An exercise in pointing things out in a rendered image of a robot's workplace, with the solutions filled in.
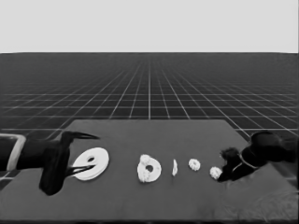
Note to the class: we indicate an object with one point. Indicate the large thick white disc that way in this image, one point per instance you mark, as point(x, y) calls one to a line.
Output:
point(101, 161)

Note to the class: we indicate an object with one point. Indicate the small white T-shaped piece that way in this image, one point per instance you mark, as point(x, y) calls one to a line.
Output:
point(175, 168)

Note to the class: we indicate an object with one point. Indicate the white round carrier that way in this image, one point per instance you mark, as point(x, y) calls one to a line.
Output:
point(157, 170)

